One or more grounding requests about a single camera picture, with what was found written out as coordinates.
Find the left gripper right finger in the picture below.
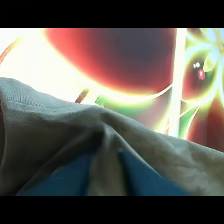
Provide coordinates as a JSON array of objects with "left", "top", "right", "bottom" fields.
[{"left": 117, "top": 149, "right": 192, "bottom": 197}]

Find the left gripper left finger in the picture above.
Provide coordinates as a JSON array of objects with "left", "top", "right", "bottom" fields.
[{"left": 15, "top": 151, "right": 97, "bottom": 197}]

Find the brown garment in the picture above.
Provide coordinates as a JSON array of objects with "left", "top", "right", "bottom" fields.
[{"left": 0, "top": 76, "right": 224, "bottom": 197}]

